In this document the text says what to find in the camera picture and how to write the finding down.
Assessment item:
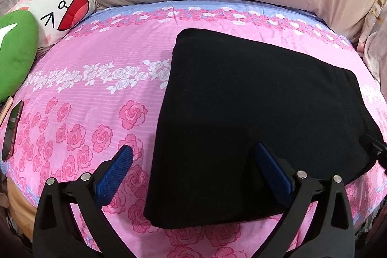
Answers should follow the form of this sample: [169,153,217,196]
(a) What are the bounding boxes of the black pants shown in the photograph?
[144,29,384,229]

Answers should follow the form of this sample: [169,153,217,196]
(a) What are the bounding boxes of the floral pink curtain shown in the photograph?
[357,0,387,96]

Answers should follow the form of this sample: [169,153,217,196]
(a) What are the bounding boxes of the red smartphone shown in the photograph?
[2,100,24,161]

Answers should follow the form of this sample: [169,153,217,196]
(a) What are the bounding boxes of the gold smartphone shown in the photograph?
[0,96,13,124]

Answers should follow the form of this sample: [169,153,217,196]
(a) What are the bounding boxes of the pink rose bedsheet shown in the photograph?
[1,0,386,257]

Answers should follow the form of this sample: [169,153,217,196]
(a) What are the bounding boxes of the green plush pillow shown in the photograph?
[0,10,39,102]

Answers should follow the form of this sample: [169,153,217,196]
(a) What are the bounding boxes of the white cartoon face pillow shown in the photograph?
[10,0,98,48]

